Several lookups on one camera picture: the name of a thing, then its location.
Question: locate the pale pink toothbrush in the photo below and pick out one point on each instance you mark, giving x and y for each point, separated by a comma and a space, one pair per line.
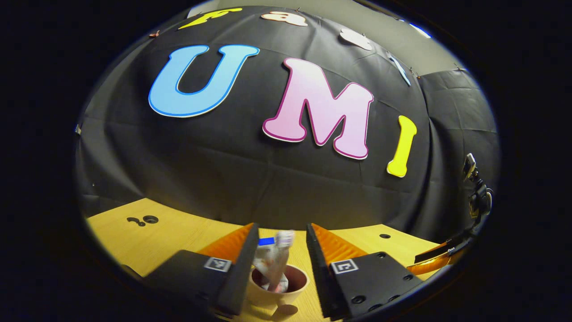
282, 250

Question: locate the black backdrop cloth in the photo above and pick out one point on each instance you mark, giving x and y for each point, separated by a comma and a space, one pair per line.
250, 179

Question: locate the yellow wooden desktop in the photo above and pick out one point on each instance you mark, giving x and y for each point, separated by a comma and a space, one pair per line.
170, 241

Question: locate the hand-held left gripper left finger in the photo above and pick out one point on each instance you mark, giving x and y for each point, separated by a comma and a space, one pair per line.
243, 273

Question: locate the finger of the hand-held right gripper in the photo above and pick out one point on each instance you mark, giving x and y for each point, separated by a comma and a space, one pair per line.
435, 259

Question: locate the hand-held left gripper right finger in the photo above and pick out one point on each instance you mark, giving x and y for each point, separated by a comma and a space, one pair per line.
318, 268

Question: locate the beige cup with brown inside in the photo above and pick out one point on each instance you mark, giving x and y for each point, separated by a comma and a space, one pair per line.
292, 297

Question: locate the small white clip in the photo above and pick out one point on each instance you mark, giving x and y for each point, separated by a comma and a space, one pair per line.
77, 129

